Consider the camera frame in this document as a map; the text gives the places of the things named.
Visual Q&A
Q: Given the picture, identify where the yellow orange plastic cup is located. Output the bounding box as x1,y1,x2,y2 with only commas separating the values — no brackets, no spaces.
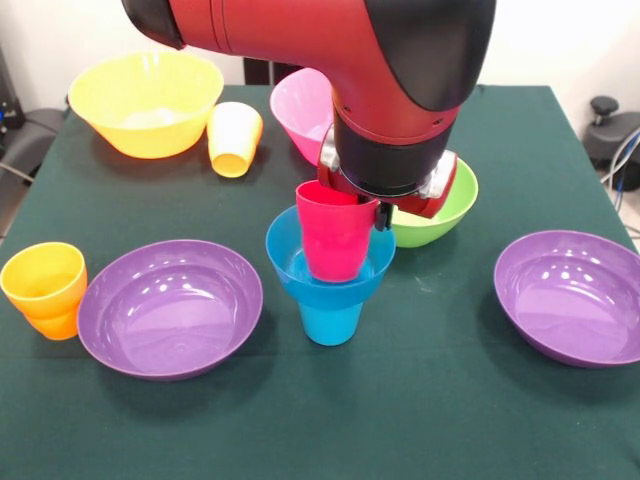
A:
206,101,265,179

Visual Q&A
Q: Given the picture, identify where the large pink plastic bowl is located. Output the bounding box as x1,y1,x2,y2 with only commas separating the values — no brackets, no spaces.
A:
269,67,336,167

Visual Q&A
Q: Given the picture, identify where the light blue cable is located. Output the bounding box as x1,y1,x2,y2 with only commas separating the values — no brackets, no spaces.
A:
599,127,640,189

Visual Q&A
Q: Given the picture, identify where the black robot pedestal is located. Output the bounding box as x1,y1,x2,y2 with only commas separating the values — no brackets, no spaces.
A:
242,55,304,86

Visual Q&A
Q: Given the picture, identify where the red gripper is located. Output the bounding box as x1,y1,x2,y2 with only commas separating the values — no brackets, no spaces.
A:
315,124,460,233

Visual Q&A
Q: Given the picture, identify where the black equipment box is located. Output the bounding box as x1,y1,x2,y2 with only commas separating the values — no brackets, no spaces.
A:
0,47,26,132

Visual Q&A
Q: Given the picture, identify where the blue plastic cup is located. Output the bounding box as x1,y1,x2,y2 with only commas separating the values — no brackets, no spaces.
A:
298,299,365,347

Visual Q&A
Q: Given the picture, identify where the green plastic bowl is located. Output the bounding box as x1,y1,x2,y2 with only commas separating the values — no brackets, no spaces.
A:
390,158,480,249

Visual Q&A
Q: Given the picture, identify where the black grey chair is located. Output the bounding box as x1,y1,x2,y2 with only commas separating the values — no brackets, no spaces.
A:
0,107,69,182

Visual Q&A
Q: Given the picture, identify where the shallow purple plastic bowl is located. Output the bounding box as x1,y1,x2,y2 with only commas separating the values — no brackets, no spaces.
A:
76,239,265,383
493,229,640,370

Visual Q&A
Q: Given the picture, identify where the dark green tablecloth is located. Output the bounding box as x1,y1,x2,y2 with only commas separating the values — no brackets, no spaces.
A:
0,83,640,480

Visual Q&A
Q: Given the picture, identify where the black stand with knob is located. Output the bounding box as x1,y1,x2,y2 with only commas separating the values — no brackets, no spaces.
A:
582,96,640,171

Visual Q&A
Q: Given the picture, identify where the large orange plastic bowl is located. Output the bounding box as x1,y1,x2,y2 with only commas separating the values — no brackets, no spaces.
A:
67,49,225,160

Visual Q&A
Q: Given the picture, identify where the red plastic cup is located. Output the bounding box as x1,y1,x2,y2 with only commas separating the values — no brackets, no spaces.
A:
295,180,380,282

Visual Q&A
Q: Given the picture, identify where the small blue plastic bowl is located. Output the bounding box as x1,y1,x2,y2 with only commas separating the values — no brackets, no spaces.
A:
264,205,397,309

